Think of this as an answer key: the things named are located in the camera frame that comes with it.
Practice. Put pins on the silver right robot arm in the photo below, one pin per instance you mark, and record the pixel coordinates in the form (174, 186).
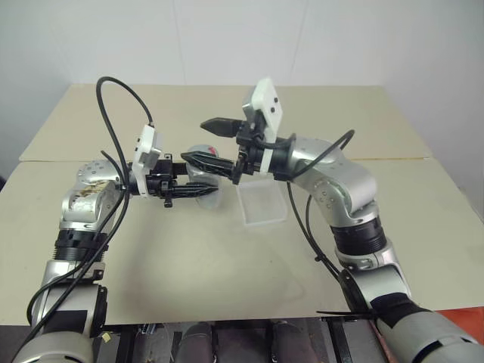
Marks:
(340, 189)

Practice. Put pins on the red object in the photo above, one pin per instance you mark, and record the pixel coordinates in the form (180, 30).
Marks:
(463, 319)

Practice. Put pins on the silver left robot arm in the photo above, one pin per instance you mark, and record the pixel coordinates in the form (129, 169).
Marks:
(84, 211)

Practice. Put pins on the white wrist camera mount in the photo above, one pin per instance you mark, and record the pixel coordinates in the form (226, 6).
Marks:
(269, 101)
(145, 151)

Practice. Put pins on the clear plastic jar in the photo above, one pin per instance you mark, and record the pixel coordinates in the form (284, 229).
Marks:
(210, 202)

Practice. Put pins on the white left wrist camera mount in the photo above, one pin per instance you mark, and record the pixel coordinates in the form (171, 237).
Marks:
(145, 151)

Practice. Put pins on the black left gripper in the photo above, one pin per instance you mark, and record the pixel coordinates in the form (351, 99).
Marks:
(160, 185)

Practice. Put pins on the dark rounded shape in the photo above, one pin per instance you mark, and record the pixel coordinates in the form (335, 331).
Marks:
(196, 340)

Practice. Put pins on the clear plastic box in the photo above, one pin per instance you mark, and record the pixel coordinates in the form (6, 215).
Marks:
(264, 208)

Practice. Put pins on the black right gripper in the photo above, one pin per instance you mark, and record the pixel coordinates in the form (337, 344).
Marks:
(247, 155)

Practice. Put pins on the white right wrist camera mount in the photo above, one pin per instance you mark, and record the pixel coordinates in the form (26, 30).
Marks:
(269, 101)

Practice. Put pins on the grey jar lid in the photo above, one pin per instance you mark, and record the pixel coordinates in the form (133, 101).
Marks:
(198, 148)

